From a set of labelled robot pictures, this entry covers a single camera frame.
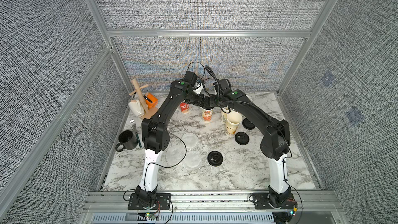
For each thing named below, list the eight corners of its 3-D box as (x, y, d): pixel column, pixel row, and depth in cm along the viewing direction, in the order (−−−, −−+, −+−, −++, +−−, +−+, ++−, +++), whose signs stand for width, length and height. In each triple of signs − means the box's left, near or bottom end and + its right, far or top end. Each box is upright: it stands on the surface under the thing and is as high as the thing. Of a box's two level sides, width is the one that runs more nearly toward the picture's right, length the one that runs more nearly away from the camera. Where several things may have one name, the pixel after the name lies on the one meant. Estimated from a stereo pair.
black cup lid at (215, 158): (207, 166, 86) (207, 164, 85) (207, 152, 92) (207, 150, 90) (223, 166, 86) (223, 164, 85) (221, 152, 92) (222, 150, 90)
